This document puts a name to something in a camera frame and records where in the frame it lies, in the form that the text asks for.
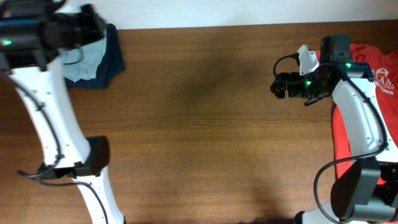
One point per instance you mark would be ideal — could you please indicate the navy blue folded garment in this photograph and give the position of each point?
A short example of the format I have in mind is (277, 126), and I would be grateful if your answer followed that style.
(111, 65)

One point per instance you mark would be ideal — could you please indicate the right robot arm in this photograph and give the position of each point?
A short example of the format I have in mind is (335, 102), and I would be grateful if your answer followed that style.
(366, 192)

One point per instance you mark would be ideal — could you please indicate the light blue t-shirt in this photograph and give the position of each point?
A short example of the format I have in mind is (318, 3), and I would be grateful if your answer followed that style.
(82, 63)

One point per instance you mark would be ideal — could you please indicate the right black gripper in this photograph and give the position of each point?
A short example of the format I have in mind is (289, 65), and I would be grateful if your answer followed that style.
(295, 91)

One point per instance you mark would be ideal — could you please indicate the red printed t-shirt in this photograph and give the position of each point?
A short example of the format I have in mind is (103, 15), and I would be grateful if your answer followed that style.
(384, 68)

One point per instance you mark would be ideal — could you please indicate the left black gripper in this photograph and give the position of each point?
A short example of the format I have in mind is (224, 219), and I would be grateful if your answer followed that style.
(96, 23)

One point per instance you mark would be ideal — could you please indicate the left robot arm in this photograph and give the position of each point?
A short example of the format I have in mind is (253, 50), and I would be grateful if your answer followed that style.
(32, 35)

